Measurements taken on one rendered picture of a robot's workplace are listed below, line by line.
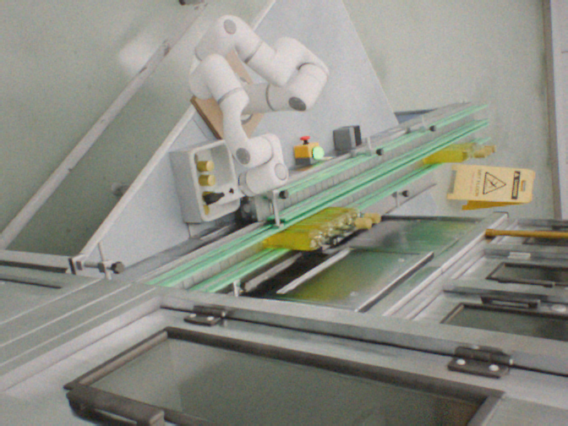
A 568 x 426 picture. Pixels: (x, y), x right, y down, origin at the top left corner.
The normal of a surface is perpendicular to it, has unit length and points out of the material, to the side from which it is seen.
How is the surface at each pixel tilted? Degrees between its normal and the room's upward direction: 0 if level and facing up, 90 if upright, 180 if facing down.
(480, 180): 76
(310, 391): 90
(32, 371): 0
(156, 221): 0
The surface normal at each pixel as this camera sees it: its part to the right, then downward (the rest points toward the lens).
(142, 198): 0.79, 0.02
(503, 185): -0.36, -0.25
